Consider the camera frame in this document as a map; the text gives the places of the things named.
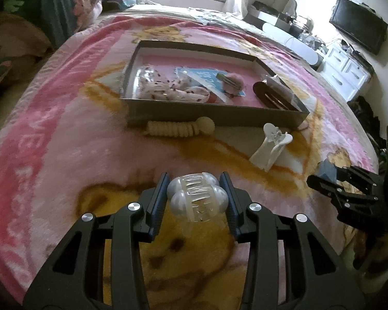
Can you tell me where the earring card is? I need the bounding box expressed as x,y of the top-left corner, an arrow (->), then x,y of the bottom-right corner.
315,159 -> 337,184

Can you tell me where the clear pearl claw clip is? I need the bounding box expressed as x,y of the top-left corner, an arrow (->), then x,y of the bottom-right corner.
167,172 -> 228,222

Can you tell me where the brown hair clip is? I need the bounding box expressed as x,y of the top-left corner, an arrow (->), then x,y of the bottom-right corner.
253,75 -> 301,112

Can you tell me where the cream spiral hair clip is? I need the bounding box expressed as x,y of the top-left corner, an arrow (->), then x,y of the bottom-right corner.
145,117 -> 215,138

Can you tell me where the pink pompom hair clip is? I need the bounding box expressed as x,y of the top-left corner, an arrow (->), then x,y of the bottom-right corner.
217,72 -> 244,96

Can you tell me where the pink bear-print fleece blanket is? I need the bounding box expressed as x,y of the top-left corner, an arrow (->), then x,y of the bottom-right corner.
0,13 -> 378,301

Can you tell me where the white drawer cabinet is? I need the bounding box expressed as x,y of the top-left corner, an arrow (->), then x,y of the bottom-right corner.
317,43 -> 372,102

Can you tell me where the white bench at bed foot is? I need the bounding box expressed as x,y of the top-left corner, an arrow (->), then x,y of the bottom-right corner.
245,1 -> 325,70

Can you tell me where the shallow pink cardboard box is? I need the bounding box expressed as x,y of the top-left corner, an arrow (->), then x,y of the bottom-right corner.
120,41 -> 309,129

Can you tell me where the blue label card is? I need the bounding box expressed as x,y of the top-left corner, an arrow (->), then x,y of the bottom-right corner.
175,67 -> 230,96

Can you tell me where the dark floral quilt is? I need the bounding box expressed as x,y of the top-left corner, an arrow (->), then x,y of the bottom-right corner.
0,0 -> 102,82

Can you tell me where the purple blue pillow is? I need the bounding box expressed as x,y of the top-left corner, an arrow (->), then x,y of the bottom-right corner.
102,0 -> 137,12

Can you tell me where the black wall television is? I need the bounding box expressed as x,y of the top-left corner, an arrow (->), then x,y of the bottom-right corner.
329,0 -> 388,55

